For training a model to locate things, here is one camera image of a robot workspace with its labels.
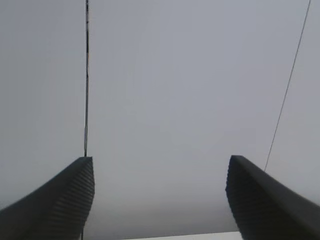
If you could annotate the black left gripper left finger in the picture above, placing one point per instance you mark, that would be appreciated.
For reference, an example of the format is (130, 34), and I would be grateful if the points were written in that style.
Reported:
(47, 202)

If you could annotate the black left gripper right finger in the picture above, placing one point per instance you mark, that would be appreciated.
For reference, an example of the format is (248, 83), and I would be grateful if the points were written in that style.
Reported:
(270, 202)

